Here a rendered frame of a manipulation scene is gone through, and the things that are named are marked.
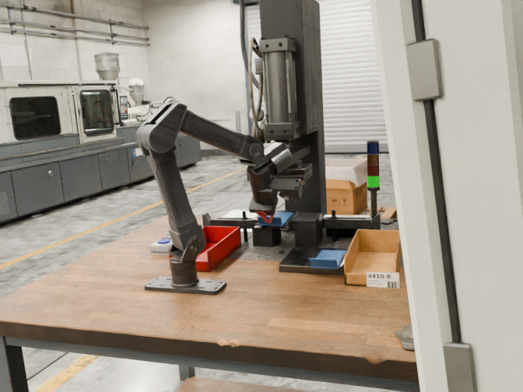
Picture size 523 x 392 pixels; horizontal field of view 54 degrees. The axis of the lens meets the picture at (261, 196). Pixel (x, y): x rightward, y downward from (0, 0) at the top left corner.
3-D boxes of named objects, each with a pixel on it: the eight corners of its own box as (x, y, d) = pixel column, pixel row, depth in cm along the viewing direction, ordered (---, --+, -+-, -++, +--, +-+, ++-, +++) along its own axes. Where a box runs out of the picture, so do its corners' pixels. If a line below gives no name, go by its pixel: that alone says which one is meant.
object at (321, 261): (309, 269, 129) (308, 258, 128) (321, 250, 143) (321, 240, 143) (336, 271, 127) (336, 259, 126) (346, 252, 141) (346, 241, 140)
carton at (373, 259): (344, 288, 123) (343, 257, 121) (357, 255, 146) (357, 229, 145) (399, 292, 119) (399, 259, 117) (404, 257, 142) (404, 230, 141)
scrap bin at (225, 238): (170, 270, 141) (168, 249, 140) (206, 243, 164) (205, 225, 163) (210, 272, 137) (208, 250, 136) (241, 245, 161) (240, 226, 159)
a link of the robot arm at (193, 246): (186, 228, 131) (166, 232, 128) (201, 235, 123) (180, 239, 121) (188, 251, 132) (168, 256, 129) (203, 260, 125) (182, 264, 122)
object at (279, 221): (257, 226, 147) (257, 216, 146) (271, 212, 161) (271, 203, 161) (281, 227, 145) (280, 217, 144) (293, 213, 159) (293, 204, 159)
